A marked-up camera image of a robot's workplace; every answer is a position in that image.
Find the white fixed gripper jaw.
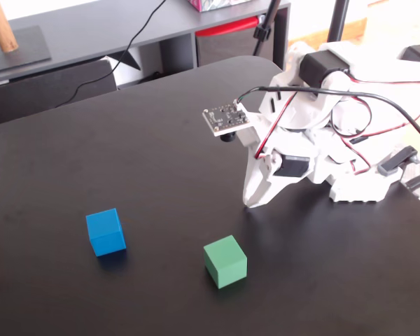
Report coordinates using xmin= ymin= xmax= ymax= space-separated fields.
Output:
xmin=248 ymin=176 xmax=304 ymax=209

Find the white gripper body with motor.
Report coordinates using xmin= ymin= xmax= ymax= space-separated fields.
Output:
xmin=236 ymin=106 xmax=320 ymax=185

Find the white moving gripper jaw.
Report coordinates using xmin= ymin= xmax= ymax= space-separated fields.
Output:
xmin=242 ymin=153 xmax=279 ymax=207

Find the green cube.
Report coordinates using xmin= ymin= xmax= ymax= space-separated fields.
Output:
xmin=203 ymin=234 xmax=249 ymax=290

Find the blue cube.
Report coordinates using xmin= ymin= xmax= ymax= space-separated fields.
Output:
xmin=85 ymin=208 xmax=127 ymax=258

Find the grey black table clamp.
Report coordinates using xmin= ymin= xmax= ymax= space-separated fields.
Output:
xmin=377 ymin=146 xmax=420 ymax=177

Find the small dark storage box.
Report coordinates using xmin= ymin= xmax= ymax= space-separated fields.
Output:
xmin=195 ymin=26 xmax=276 ymax=68

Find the slanted black stand leg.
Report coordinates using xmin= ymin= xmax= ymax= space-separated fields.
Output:
xmin=252 ymin=0 xmax=283 ymax=57

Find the red flat item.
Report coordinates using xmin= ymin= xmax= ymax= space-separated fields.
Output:
xmin=195 ymin=15 xmax=267 ymax=38

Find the black vertical pole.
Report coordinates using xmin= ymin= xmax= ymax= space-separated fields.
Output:
xmin=327 ymin=0 xmax=351 ymax=43

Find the patterned tissue box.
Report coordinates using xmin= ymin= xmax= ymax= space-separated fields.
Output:
xmin=185 ymin=0 xmax=253 ymax=13

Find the white black printed sheet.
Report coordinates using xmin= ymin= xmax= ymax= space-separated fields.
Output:
xmin=103 ymin=48 xmax=143 ymax=88

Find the grey shelf unit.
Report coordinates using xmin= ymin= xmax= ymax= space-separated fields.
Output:
xmin=0 ymin=0 xmax=291 ymax=127

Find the wide dark storage box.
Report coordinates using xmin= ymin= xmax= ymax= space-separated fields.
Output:
xmin=0 ymin=59 xmax=118 ymax=127

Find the wooden pole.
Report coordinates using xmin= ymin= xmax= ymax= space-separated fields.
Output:
xmin=0 ymin=0 xmax=20 ymax=53

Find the red black gripper servo wire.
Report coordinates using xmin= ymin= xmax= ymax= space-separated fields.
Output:
xmin=254 ymin=91 xmax=298 ymax=160

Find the bare circuit board camera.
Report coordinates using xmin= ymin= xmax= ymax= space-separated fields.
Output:
xmin=201 ymin=101 xmax=250 ymax=143

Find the red black looped servo wire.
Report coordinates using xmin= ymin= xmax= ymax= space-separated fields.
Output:
xmin=330 ymin=96 xmax=374 ymax=138

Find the black camera cable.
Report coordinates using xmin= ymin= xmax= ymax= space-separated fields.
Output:
xmin=236 ymin=87 xmax=420 ymax=148

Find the thin black power cable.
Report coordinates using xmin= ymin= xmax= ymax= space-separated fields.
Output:
xmin=54 ymin=0 xmax=166 ymax=109

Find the dark grey flat base plate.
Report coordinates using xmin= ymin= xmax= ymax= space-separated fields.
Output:
xmin=0 ymin=24 xmax=53 ymax=76

